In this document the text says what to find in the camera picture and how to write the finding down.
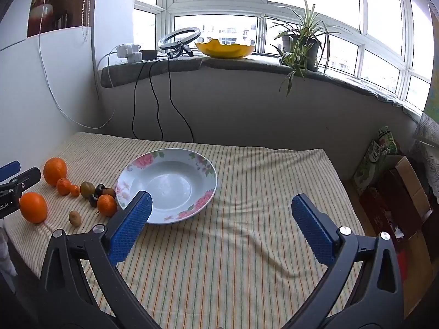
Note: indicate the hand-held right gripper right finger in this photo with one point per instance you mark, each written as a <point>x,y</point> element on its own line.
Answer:
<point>313,226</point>

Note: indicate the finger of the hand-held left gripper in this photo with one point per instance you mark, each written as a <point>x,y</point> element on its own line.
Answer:
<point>27,178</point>
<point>8,170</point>

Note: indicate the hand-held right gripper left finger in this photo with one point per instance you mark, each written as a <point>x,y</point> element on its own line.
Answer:
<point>132,226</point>

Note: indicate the large orange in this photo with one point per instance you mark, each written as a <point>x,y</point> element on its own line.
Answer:
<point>33,207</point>
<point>55,171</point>

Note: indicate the medium tangerine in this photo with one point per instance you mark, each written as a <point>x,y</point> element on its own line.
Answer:
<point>107,206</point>

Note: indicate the small tangerine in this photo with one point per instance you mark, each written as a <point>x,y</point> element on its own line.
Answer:
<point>63,186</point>

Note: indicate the floral white plate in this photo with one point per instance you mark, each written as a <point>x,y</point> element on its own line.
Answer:
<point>171,185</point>

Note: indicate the green kiwi fruit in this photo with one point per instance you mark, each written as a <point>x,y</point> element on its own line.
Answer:
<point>87,190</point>

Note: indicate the brown round fruit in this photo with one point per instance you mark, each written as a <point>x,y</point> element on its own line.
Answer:
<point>110,192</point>

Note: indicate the tiny orange kumquat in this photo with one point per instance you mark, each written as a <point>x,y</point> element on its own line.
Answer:
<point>74,191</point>

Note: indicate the small brown kiwi fruit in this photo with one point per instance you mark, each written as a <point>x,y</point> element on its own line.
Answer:
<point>74,218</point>

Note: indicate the striped bed sheet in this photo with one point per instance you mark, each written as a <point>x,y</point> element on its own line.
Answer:
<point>240,195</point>

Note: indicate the green printed bag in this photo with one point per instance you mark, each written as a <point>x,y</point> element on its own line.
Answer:
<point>372,164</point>

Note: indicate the cardboard box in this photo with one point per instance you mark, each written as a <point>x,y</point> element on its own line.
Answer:
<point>408,181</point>

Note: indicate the white lace cloth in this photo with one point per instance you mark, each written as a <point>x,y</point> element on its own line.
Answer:
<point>428,150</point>

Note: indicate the white power strip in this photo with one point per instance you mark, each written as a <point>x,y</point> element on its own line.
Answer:
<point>128,53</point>

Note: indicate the black power adapter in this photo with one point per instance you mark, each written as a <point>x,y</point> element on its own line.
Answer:
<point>149,54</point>

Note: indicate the potted spider plant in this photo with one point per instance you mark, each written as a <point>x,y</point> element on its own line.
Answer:
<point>305,49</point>

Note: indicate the grey windowsill mat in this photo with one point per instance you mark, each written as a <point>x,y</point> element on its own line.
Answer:
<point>240,63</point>

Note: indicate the yellow bowl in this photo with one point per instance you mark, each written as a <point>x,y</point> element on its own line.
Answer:
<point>223,52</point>

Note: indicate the wall poster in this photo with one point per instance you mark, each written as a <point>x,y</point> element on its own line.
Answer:
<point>44,7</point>

